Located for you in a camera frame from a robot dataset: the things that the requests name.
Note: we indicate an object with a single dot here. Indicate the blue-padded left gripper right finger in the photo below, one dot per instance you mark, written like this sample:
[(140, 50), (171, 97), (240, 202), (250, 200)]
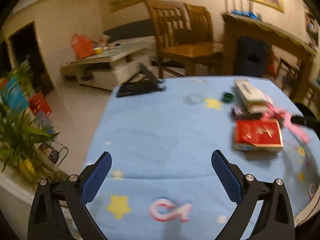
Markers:
[(275, 220)]

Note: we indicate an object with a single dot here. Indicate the dark sofa cushion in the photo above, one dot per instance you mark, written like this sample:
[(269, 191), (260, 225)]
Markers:
[(142, 28)]

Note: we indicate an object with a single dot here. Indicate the orange plastic bag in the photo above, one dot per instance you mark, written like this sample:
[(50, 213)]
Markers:
[(82, 46)]

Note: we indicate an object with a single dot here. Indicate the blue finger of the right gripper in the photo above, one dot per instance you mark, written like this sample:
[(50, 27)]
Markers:
[(305, 121)]

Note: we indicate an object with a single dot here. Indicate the blue gift box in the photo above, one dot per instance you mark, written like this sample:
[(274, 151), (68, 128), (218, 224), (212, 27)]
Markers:
[(13, 96)]

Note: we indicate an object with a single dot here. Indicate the black phone stand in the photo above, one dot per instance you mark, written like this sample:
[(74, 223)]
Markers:
[(143, 82)]

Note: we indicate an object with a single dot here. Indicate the red cigarette carton box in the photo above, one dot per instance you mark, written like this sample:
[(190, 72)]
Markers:
[(258, 135)]

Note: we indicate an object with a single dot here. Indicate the pink plastic wrapper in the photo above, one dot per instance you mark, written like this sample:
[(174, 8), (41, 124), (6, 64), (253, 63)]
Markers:
[(285, 117)]

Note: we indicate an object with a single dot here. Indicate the white glass coffee table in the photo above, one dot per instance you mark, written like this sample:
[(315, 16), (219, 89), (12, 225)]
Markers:
[(112, 67)]

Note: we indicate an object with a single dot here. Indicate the green potted plant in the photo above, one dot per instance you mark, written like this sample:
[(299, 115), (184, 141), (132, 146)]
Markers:
[(22, 134)]

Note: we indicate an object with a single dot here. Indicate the green bottle cap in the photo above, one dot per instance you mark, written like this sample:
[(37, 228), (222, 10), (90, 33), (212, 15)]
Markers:
[(227, 97)]

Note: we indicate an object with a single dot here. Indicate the black wifi router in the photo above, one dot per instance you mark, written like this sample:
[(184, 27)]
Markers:
[(241, 12)]

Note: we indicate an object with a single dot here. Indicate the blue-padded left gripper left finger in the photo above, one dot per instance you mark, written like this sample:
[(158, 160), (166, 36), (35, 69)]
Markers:
[(47, 221)]

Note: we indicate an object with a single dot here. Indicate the red gift box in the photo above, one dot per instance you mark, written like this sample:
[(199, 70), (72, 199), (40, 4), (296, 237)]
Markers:
[(37, 103)]

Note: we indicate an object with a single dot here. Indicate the wooden dining chair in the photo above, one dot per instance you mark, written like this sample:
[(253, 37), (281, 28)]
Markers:
[(202, 27), (173, 40)]

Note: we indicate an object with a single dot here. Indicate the wooden dining table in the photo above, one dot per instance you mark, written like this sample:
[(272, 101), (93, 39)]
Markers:
[(240, 26)]

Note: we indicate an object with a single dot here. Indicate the white rectangular box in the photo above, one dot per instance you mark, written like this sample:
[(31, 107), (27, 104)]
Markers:
[(252, 98)]

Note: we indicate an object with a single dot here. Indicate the far wooden dining chair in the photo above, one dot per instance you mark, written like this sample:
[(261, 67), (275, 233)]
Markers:
[(202, 27)]

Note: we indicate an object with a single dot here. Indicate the near wooden dining chair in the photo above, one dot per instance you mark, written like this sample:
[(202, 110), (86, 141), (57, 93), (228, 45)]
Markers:
[(173, 40)]

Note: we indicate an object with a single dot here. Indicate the light blue cartoon tablecloth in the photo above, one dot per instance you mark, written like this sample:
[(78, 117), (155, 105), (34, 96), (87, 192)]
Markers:
[(161, 184)]

